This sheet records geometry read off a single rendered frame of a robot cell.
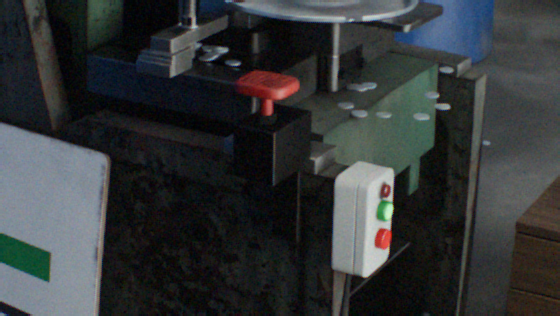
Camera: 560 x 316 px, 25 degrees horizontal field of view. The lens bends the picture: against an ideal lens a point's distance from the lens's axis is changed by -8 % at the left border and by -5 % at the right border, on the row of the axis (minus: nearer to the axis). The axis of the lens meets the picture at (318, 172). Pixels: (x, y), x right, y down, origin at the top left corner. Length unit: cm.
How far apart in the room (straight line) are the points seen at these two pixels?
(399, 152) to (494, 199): 122
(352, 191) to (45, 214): 52
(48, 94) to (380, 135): 51
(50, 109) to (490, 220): 144
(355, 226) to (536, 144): 195
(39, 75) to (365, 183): 56
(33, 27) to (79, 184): 25
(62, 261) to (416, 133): 60
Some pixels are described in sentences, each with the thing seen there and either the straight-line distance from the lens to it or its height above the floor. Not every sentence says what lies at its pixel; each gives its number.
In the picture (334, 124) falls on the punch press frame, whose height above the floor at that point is 64.
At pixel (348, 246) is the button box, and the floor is 54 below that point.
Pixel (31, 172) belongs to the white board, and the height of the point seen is 53.
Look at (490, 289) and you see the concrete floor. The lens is 280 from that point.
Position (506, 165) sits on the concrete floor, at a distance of 345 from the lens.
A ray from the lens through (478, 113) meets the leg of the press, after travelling 216.
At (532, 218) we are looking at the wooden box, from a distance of 230.
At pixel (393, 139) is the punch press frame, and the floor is 56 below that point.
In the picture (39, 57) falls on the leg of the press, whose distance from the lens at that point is 196.
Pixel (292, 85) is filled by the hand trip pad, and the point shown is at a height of 76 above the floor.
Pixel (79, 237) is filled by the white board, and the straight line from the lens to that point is 193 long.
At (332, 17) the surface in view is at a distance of 182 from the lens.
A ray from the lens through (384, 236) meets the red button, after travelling 173.
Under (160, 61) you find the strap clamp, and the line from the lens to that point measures 183.
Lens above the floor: 129
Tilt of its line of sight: 23 degrees down
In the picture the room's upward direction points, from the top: 2 degrees clockwise
